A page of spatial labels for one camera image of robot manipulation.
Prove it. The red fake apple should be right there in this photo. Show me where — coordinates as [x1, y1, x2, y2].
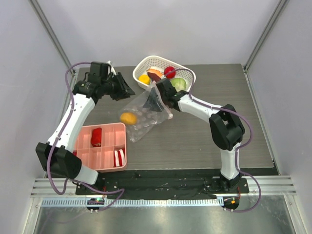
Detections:
[164, 66, 176, 79]

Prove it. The aluminium front rail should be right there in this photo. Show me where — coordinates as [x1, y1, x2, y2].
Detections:
[30, 175, 297, 197]

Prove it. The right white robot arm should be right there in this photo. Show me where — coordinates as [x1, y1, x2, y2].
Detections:
[143, 79, 245, 193]

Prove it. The slotted grey cable duct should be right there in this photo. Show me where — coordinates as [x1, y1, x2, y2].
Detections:
[41, 197, 224, 208]

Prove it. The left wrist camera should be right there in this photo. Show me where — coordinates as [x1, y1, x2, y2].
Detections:
[87, 62, 112, 85]

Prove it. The left aluminium corner post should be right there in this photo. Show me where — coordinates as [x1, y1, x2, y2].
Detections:
[28, 0, 72, 68]

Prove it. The orange fake fruit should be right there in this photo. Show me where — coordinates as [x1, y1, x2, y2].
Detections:
[120, 112, 137, 125]

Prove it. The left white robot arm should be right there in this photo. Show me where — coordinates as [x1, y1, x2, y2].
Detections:
[36, 72, 135, 195]

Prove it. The white perforated plastic basket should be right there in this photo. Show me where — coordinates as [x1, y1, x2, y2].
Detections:
[132, 55, 196, 91]

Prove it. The red plush fake food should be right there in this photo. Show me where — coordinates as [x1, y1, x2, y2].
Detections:
[90, 127, 102, 147]

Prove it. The right aluminium corner post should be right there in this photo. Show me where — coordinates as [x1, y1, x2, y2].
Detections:
[243, 0, 289, 73]

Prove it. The aluminium corner post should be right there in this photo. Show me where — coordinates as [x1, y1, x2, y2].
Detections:
[28, 0, 72, 68]
[243, 0, 289, 73]

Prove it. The pink divided organizer tray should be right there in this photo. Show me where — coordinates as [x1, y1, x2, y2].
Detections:
[74, 122, 127, 173]

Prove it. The red white striped fake food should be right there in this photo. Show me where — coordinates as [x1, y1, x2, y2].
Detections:
[114, 149, 126, 167]

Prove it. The green fake lettuce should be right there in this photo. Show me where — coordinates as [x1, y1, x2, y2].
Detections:
[170, 78, 187, 92]

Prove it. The clear pink zip top bag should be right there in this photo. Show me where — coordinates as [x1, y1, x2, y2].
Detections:
[118, 82, 173, 142]

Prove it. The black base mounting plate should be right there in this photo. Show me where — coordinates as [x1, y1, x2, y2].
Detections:
[91, 177, 250, 198]

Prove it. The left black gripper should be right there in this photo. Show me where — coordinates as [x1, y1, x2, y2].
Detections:
[102, 73, 136, 101]

